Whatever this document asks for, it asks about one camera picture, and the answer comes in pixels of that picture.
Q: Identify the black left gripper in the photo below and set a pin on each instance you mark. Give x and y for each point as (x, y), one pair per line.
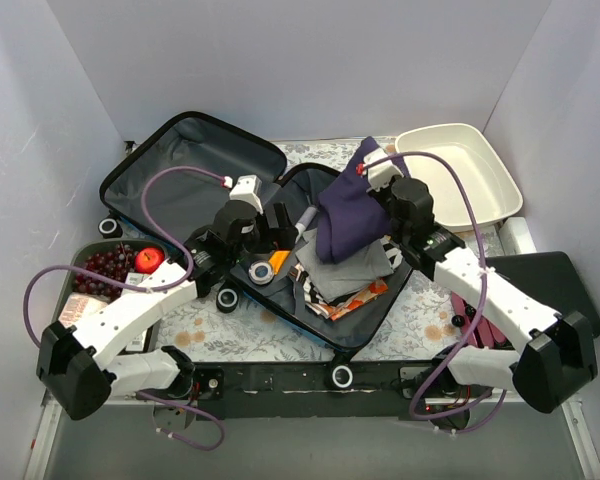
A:
(278, 232)

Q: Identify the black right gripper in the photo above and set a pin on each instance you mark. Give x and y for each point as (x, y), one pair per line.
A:
(385, 187)

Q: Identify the dark purple garment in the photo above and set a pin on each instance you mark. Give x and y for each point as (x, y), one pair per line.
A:
(349, 217)

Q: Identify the blue fish-print suitcase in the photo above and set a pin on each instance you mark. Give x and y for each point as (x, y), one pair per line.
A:
(181, 203)

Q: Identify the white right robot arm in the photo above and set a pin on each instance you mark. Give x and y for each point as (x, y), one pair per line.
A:
(552, 354)

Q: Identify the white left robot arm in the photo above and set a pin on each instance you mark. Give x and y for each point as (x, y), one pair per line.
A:
(83, 365)

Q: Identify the grey folded garment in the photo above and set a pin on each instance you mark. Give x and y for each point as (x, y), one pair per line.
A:
(345, 275)

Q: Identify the black white striped cloth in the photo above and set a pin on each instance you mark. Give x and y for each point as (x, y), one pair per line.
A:
(394, 252)

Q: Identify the cream plastic basin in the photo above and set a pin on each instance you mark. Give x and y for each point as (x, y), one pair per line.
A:
(493, 194)

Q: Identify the orange floral cloth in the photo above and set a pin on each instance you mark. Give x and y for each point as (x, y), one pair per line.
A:
(338, 309)

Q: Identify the white device at right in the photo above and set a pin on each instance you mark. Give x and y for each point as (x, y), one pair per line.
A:
(515, 237)

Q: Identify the floral fern table mat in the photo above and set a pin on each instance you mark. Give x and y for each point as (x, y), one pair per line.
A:
(417, 327)

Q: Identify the red apple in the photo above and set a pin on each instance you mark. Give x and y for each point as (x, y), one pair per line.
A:
(148, 260)

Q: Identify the black storage box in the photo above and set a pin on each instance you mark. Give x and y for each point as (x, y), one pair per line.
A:
(551, 279)

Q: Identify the white small box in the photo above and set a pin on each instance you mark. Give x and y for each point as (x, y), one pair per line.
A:
(133, 282)

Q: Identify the dark red grape bunch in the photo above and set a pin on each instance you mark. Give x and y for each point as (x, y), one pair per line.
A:
(115, 264)

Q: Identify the pink patterned packet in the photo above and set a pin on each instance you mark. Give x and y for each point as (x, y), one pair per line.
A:
(78, 306)

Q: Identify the dark green tray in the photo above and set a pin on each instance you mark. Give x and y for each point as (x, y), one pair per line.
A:
(103, 245)

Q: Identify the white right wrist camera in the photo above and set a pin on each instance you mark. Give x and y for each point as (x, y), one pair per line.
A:
(380, 174)

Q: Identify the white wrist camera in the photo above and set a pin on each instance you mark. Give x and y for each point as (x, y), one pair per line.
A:
(246, 189)
(380, 174)

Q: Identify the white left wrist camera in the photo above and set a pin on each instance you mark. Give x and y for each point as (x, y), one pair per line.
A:
(246, 189)

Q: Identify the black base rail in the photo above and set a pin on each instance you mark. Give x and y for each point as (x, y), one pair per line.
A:
(298, 389)

